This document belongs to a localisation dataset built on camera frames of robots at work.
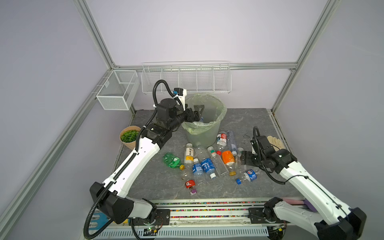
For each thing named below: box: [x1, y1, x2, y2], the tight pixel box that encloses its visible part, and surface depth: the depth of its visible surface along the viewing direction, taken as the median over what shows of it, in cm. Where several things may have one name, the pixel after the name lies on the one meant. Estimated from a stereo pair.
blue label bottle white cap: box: [201, 158, 216, 179], surface depth 87 cm
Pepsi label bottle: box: [244, 169, 260, 182], surface depth 84 cm
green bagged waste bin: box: [181, 93, 227, 148], surface depth 91 cm
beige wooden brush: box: [267, 135, 286, 152], surface depth 104 cm
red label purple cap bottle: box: [185, 179, 197, 195], surface depth 82 cm
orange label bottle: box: [221, 150, 237, 177], surface depth 92 cm
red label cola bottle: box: [216, 132, 228, 150], surface depth 101 cm
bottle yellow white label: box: [184, 142, 194, 165], surface depth 93 cm
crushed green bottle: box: [162, 153, 181, 168], surface depth 93 cm
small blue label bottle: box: [192, 158, 206, 186], surface depth 86 cm
